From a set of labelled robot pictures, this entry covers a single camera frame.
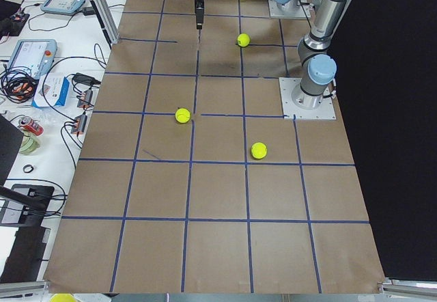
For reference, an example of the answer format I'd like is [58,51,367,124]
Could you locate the grey orange hub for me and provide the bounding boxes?
[77,89,94,109]
[70,113,88,136]

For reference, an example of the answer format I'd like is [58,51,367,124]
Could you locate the brown paper table cover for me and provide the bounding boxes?
[44,0,384,293]

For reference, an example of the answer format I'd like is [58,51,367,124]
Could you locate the black power adapter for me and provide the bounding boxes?
[72,72,101,87]

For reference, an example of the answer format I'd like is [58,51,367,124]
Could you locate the black laptop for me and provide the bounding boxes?
[1,184,54,284]

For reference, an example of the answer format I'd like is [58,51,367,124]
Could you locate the grey orange hub upper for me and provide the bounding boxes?
[77,89,94,109]

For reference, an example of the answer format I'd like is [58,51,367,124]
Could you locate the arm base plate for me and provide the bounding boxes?
[266,0,312,20]
[279,77,337,120]

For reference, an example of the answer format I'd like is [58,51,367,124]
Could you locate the blue white cardboard box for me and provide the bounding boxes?
[31,73,70,109]

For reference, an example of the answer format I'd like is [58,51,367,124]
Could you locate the tennis ball near centre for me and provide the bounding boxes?
[236,33,251,48]

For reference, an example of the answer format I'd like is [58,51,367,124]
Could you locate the grey orange hub lower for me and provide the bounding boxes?
[70,113,88,136]

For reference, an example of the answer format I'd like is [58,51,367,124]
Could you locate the tennis ball far corner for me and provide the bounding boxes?
[251,141,268,160]

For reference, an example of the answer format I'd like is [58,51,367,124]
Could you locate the tennis ball on loose tape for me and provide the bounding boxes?
[175,108,191,124]

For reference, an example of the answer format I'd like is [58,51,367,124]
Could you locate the green tape roll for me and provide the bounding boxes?
[18,131,40,155]

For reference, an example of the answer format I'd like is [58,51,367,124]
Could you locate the aluminium frame post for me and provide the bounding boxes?
[90,0,119,49]

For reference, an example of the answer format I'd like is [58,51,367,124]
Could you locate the near teach pendant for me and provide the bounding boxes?
[8,39,57,80]

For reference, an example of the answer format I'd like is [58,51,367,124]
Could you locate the red soda can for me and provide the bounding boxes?
[19,116,44,136]

